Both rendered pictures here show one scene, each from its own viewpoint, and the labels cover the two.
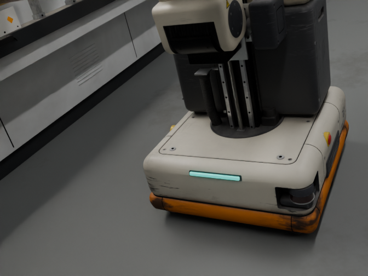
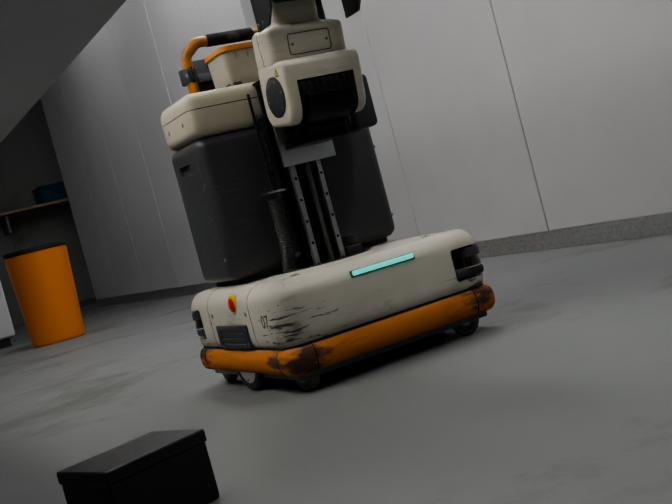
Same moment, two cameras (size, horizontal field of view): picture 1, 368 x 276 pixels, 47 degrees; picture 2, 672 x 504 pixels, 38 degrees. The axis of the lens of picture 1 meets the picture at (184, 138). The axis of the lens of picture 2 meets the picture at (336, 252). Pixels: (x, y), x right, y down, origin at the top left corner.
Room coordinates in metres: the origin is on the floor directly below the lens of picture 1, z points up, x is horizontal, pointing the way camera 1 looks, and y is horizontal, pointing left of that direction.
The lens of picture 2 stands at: (0.08, 2.12, 0.42)
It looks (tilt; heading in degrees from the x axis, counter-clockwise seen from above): 3 degrees down; 299
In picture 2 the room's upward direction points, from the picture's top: 15 degrees counter-clockwise
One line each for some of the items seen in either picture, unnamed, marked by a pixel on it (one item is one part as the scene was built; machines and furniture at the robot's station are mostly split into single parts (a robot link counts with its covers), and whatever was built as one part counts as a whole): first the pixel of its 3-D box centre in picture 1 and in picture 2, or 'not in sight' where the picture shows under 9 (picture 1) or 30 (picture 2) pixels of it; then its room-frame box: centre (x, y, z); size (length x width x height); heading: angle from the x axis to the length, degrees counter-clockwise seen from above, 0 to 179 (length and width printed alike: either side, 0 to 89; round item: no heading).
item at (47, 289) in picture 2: not in sight; (46, 294); (5.21, -2.91, 0.34); 0.44 x 0.43 x 0.68; 55
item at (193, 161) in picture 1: (251, 145); (333, 303); (1.45, -0.25, 0.16); 0.67 x 0.64 x 0.25; 146
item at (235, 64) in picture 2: not in sight; (252, 66); (1.54, -0.31, 0.87); 0.23 x 0.15 x 0.11; 56
